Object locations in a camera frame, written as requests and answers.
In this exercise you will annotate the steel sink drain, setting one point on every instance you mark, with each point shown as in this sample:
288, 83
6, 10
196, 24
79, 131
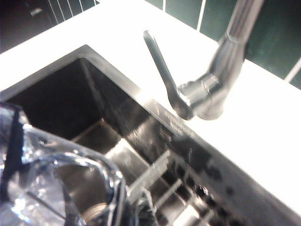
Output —
95, 215

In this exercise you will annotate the clear faceted glass mug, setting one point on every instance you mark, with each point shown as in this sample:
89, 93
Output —
47, 179

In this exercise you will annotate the black kitchen sink basin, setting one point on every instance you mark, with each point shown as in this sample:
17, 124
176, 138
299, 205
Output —
58, 94

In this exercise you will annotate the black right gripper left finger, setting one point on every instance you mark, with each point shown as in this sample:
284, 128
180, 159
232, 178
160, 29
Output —
121, 200

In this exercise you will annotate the grey metal faucet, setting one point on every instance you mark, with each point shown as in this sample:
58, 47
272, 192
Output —
232, 58

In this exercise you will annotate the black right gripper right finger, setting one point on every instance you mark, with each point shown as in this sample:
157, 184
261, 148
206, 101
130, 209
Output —
144, 214

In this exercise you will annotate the black sink drying rack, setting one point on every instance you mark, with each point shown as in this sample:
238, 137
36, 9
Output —
178, 188

